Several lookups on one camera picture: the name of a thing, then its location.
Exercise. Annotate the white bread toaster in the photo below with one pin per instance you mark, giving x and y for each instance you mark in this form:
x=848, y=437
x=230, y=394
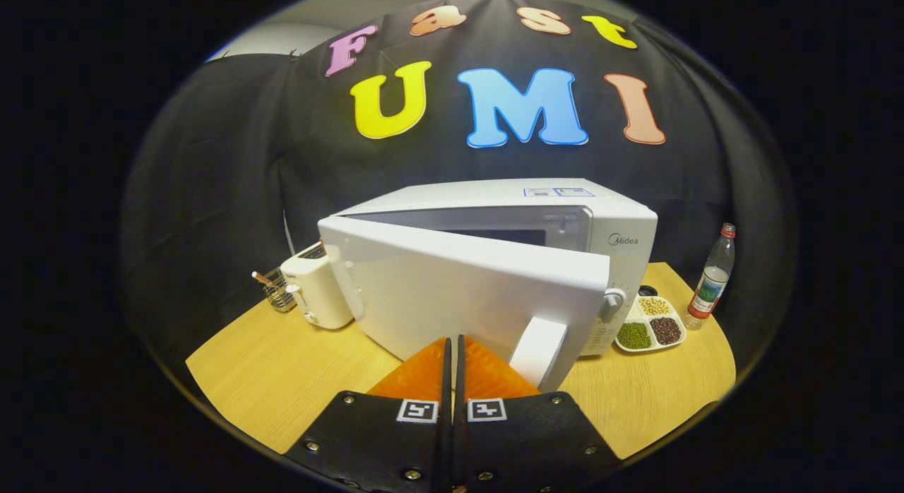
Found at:
x=318, y=295

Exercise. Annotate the clear plastic bottle red cap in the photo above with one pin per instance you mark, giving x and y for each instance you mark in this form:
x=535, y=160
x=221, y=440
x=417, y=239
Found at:
x=710, y=288

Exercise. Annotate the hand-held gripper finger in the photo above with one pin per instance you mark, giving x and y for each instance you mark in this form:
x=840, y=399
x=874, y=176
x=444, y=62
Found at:
x=460, y=450
x=445, y=450

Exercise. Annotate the white toaster oven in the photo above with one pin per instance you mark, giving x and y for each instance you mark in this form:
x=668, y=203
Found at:
x=459, y=288

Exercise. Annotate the small wooden utensil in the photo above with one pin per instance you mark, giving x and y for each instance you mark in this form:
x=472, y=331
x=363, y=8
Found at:
x=261, y=276

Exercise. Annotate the divided white bean dish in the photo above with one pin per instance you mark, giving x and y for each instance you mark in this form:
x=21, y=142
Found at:
x=635, y=335

